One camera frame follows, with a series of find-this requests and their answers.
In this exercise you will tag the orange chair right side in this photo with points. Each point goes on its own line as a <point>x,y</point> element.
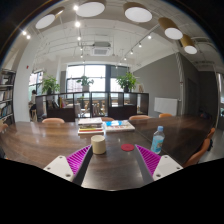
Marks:
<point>206,145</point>

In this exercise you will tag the round pendant lamp left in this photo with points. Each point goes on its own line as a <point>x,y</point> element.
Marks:
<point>49,18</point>

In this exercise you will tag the round pendant lamp centre right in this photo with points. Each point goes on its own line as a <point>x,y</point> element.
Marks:
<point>137,12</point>

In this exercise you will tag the orange chair far left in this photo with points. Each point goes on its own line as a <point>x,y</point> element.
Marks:
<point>53,120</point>

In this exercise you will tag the stack of books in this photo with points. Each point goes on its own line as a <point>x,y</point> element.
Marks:
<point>90,126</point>

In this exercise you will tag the ceiling air conditioner unit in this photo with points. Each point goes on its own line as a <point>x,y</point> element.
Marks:
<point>101,49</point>

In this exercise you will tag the round pendant lamp far right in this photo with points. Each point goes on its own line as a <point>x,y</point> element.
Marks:
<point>188,45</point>

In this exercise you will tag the clear plastic water bottle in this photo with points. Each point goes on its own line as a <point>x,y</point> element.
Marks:
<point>157,142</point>

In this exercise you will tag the potted plant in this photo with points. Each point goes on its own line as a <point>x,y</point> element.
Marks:
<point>85,82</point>
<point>127,82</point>
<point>50,85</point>

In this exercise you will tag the white radiator panel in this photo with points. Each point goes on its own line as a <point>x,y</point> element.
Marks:
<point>166,105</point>

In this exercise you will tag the orange chair far right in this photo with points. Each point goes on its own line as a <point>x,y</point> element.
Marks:
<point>165,115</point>

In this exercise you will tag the tall bookshelf at left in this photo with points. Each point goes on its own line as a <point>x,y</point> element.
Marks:
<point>7,78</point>

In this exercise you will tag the dark low shelf divider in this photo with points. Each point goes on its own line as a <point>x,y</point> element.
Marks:
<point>74,105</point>

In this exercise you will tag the round pendant lamp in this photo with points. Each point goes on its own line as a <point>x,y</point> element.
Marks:
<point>137,12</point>
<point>188,45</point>
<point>170,28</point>
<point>49,18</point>
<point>91,8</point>

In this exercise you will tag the orange chair far middle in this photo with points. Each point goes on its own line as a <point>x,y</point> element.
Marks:
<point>139,117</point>

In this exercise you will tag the red round coaster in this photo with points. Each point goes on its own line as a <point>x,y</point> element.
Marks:
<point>127,147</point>

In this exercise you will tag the middle potted plant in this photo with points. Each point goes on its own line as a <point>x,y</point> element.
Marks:
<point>85,82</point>

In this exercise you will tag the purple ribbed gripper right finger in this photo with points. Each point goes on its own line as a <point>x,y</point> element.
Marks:
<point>153,166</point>

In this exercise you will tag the left potted plant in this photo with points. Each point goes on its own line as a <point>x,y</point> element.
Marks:
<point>50,85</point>

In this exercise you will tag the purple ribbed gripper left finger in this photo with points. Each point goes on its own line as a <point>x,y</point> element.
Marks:
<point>72,167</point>

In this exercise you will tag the orange chair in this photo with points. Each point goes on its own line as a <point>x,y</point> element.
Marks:
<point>165,115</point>
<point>206,145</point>
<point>53,120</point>
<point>139,117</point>

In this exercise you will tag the right potted plant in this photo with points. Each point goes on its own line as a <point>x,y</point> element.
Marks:
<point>127,82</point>

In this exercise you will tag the cream ceramic cup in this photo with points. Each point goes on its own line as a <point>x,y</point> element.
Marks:
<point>98,144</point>

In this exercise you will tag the white blue magazine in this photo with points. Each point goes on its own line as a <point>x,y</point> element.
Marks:
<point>118,125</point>

